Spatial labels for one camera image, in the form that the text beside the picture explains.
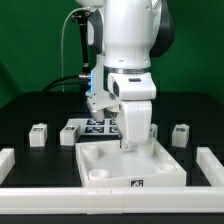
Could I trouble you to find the white U-shaped obstacle fence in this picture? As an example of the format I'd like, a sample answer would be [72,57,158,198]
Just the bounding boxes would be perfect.
[0,147,224,214]

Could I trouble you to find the black camera on pole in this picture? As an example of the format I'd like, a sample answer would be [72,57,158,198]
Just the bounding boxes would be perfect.
[71,9,91,74]

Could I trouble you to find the green backdrop curtain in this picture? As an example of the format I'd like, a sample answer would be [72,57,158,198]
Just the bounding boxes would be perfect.
[0,0,224,107]

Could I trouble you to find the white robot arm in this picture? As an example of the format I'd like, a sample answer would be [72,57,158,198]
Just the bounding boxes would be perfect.
[76,0,174,151]

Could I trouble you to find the white sheet with fiducial tags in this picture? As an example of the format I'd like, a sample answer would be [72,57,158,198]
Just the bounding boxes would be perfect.
[67,118,118,135]

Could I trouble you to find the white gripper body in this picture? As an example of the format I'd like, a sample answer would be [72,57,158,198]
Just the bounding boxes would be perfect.
[107,72,156,151]

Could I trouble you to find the white camera cable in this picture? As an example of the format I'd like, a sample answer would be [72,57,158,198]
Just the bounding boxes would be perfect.
[60,6,91,93]

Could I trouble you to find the black cable bundle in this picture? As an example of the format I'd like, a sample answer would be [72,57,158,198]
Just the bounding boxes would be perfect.
[41,74,92,93]

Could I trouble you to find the white square tabletop panel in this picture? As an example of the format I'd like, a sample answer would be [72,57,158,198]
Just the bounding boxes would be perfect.
[76,138,186,188]

